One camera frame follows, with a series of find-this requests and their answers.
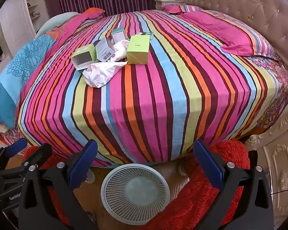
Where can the white bed leg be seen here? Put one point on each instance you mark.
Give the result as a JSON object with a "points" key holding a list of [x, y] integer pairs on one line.
{"points": [[90, 176]]}

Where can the small pink striped pillow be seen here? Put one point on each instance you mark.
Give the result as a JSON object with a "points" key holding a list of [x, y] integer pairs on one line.
{"points": [[176, 8]]}

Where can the pale green pillow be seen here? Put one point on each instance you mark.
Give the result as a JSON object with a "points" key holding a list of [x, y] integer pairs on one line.
{"points": [[54, 22]]}

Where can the large green box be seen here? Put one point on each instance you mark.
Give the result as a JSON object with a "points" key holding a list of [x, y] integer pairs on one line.
{"points": [[138, 50]]}

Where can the blue patterned quilt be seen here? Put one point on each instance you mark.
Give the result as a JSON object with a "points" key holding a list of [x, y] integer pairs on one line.
{"points": [[26, 60]]}

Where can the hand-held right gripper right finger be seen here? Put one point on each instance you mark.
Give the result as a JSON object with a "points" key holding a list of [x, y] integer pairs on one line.
{"points": [[208, 165]]}

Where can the white wall cabinet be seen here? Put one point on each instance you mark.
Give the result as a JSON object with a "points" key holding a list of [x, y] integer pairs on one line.
{"points": [[16, 16]]}

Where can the large pink pillow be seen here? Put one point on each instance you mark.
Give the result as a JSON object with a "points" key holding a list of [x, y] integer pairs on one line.
{"points": [[230, 32]]}

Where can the pink and orange quilt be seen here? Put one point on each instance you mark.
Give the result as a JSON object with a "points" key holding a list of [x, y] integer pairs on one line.
{"points": [[74, 25]]}

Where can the white plastic bag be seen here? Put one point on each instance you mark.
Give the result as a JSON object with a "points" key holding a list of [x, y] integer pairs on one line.
{"points": [[121, 50]]}

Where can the white plastic wrapper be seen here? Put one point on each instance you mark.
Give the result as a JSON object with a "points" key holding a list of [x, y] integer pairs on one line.
{"points": [[100, 73]]}

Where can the green and white box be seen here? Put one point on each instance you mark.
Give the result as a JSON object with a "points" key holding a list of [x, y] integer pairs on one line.
{"points": [[84, 57]]}

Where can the cream carved nightstand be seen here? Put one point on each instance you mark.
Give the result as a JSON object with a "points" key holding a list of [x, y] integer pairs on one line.
{"points": [[169, 3], [276, 167]]}

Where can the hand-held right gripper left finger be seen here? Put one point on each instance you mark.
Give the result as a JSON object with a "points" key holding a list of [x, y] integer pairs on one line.
{"points": [[83, 165]]}

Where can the grey and white box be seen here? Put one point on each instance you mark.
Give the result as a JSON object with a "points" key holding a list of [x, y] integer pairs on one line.
{"points": [[105, 49]]}

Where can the red fuzzy rug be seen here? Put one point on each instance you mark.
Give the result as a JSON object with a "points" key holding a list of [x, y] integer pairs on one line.
{"points": [[194, 208]]}

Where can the white mesh wastebasket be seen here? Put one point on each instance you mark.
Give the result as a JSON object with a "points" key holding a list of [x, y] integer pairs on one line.
{"points": [[135, 191]]}

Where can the striped bed sheet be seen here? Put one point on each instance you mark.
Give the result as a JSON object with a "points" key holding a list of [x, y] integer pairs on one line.
{"points": [[163, 95]]}

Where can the tufted beige headboard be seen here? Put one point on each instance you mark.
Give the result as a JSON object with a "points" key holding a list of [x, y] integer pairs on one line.
{"points": [[242, 2]]}

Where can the tall teal and white box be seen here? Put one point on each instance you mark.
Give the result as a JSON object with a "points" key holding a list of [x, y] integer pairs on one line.
{"points": [[117, 36]]}

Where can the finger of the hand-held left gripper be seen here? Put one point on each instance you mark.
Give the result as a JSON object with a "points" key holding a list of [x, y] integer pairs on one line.
{"points": [[16, 146], [39, 152]]}

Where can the floral patterned bed sheet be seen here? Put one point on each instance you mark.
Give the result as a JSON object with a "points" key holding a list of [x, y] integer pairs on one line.
{"points": [[276, 81]]}

